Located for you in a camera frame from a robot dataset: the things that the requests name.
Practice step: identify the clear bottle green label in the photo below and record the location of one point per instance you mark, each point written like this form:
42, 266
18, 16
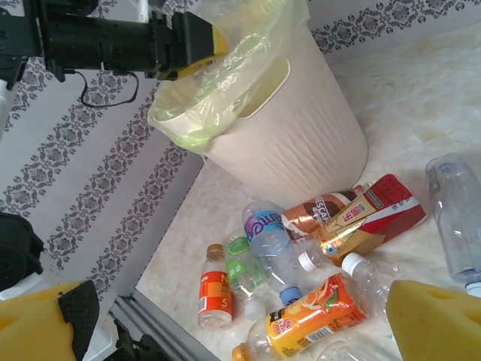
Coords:
236, 269

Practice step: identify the aluminium front rail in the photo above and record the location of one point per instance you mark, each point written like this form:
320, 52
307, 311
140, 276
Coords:
158, 327

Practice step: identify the orange juice bottle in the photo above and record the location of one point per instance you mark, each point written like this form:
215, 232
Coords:
312, 319

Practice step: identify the cream ribbed plastic bin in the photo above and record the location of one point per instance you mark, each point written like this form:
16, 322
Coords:
300, 143

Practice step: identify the water bottle blue pink label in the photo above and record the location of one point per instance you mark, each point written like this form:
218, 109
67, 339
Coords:
268, 237

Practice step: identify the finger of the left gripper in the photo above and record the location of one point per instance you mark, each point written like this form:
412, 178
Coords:
195, 69
201, 37

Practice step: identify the brown coffee bottle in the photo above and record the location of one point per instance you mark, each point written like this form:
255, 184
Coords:
308, 220

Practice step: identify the red gold tea bottle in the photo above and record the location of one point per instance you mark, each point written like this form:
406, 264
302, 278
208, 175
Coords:
387, 210

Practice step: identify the clear bottle white cap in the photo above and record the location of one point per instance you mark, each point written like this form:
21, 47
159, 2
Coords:
355, 263

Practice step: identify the small bottle orange label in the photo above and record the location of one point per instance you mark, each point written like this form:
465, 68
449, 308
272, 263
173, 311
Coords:
215, 291

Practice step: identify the large clear unlabelled bottle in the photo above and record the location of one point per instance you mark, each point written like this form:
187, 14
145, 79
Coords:
456, 218

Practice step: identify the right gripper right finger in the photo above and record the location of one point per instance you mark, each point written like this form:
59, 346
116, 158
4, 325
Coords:
439, 327

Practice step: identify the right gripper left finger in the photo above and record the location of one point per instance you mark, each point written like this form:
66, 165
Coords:
34, 323

